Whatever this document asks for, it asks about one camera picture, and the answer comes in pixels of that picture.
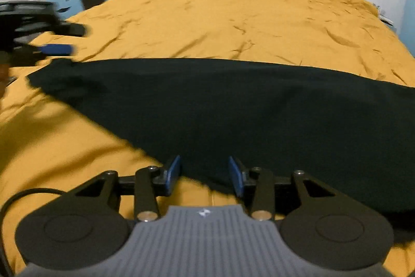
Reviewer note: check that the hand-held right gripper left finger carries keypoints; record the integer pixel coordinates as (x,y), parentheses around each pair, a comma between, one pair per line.
(171,175)

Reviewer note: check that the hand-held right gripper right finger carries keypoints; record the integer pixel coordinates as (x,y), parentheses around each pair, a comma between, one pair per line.
(236,177)

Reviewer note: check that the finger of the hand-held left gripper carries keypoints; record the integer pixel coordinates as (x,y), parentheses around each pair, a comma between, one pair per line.
(58,50)
(71,29)

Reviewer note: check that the black pants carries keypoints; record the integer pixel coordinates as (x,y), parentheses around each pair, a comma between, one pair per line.
(227,118)

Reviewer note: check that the blue chair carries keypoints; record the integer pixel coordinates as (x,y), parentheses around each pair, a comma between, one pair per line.
(64,1)

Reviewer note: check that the yellow bed blanket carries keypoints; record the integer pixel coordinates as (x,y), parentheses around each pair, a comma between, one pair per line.
(243,20)

